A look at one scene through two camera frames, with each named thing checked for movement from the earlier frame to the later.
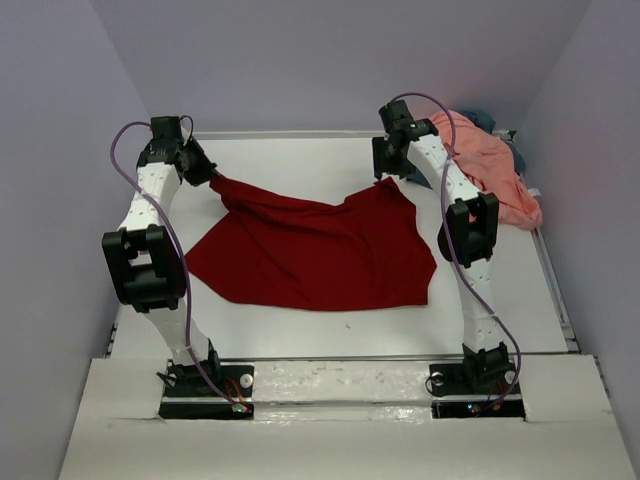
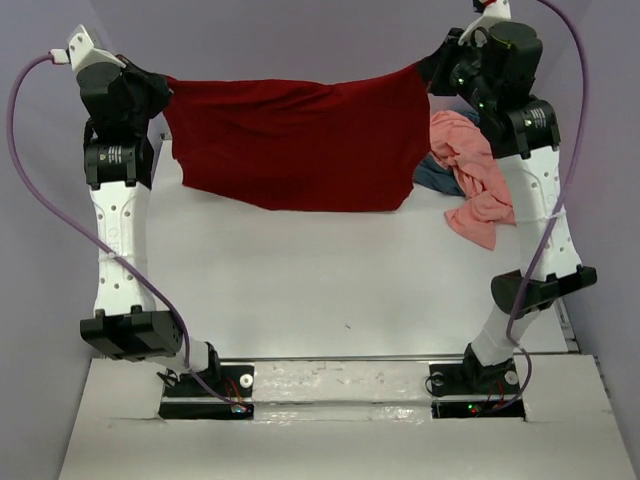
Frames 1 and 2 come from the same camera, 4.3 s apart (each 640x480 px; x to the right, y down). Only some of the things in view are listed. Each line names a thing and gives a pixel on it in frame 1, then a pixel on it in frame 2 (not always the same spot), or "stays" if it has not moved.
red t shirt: [364, 250] to [354, 147]
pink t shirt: [491, 162] stays
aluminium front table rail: [342, 358] stays
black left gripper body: [184, 142] to [149, 98]
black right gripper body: [404, 165] to [459, 71]
